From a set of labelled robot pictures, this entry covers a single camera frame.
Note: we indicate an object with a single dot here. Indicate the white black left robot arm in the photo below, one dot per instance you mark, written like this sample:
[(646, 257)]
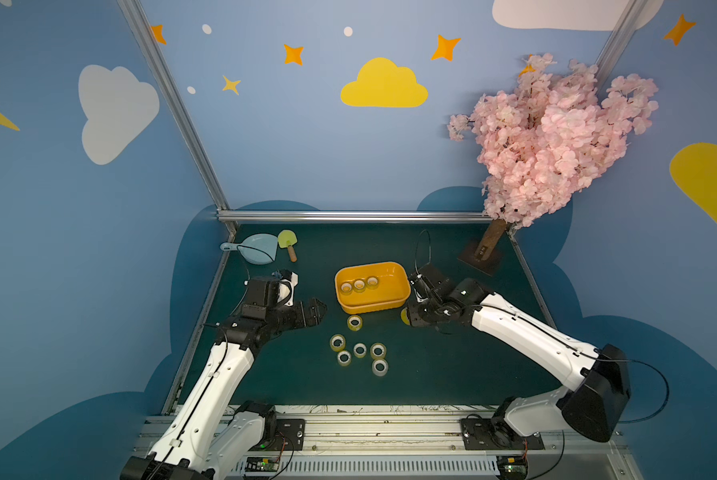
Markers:
[(191, 448)]

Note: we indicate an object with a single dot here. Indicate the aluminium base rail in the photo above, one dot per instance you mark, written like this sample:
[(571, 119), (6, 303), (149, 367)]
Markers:
[(407, 441)]

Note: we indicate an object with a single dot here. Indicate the transparent tape roll two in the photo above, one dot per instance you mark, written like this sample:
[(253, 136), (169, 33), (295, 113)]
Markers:
[(359, 285)]

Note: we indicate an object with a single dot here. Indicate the transparent tape roll nine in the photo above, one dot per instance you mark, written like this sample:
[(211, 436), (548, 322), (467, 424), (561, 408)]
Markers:
[(380, 367)]

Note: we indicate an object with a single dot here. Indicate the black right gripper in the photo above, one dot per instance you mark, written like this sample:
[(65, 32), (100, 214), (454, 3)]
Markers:
[(422, 312)]

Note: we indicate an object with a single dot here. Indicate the yellow plastic storage box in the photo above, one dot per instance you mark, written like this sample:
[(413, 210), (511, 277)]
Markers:
[(393, 291)]

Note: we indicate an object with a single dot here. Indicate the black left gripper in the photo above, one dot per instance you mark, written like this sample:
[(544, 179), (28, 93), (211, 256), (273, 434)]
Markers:
[(298, 313)]

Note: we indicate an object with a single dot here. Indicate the transparent tape roll six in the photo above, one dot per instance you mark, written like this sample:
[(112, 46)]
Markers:
[(337, 343)]

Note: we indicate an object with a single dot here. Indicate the aluminium frame right post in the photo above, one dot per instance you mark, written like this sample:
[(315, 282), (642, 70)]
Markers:
[(619, 39)]

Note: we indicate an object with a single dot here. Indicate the aluminium frame post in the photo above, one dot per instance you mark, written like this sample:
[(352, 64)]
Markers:
[(619, 39), (138, 22)]

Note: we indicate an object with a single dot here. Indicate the right green circuit board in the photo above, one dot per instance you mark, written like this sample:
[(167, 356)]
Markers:
[(512, 467)]

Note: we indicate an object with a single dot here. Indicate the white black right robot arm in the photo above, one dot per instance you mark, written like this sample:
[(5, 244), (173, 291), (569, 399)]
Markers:
[(594, 383)]

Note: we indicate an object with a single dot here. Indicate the transparent tape roll one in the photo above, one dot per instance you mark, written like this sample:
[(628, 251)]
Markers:
[(346, 288)]

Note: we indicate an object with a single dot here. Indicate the left green circuit board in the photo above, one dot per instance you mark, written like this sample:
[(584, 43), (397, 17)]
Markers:
[(261, 466)]

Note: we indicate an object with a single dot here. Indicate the transparent tape roll seven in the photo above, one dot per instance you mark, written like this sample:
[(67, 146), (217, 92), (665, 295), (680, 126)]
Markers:
[(360, 350)]

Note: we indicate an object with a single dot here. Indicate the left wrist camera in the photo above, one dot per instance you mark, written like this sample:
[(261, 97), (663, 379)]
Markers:
[(287, 281)]

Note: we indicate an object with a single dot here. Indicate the aluminium frame back bar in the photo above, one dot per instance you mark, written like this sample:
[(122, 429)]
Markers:
[(312, 217)]

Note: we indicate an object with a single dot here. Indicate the transparent tape roll five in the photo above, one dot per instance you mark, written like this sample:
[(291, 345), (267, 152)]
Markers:
[(355, 323)]

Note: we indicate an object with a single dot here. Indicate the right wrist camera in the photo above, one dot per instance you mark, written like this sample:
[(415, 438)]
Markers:
[(428, 283)]

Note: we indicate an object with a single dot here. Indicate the light blue toy pan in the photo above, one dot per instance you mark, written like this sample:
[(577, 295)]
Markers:
[(257, 249)]

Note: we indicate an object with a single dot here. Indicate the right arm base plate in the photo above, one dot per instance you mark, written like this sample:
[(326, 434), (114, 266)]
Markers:
[(482, 434)]

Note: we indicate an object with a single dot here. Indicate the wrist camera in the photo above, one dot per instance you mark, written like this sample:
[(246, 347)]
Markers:
[(428, 283), (287, 281)]

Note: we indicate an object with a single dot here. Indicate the green toy spatula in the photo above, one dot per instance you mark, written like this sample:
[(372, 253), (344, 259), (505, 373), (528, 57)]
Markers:
[(287, 240)]

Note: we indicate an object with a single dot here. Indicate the aluminium frame left post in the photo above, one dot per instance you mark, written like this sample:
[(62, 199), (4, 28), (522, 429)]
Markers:
[(138, 22)]

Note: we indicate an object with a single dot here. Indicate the transparent tape roll eight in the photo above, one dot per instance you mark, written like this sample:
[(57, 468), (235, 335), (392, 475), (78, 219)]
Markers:
[(344, 358)]

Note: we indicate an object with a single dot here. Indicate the transparent tape roll three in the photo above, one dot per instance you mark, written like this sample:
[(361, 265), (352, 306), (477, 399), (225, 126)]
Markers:
[(372, 282)]

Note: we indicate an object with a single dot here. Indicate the transparent tape roll four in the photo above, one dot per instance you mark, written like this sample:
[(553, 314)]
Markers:
[(405, 317)]

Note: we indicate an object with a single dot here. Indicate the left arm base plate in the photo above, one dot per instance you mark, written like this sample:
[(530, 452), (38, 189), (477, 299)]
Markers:
[(288, 434)]

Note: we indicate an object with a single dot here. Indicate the pink artificial blossom tree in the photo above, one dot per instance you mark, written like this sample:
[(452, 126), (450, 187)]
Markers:
[(547, 140)]

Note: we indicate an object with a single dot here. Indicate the transparent tape roll ten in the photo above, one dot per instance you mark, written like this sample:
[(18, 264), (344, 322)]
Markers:
[(378, 351)]

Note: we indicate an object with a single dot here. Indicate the green circuit board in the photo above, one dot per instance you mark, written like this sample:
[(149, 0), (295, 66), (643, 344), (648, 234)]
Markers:
[(261, 466), (512, 467)]

